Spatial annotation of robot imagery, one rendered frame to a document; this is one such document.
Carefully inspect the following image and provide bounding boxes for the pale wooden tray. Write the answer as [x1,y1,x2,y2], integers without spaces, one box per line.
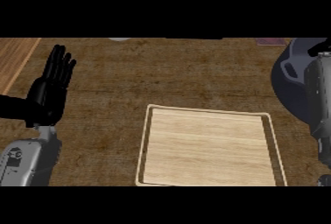
[134,103,290,187]

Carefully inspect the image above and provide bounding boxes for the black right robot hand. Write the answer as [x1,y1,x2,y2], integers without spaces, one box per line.
[306,38,331,58]

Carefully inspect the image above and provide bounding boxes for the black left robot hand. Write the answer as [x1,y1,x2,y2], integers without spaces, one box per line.
[0,44,78,129]

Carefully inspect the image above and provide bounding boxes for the dull red flat object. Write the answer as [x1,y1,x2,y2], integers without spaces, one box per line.
[254,38,288,47]

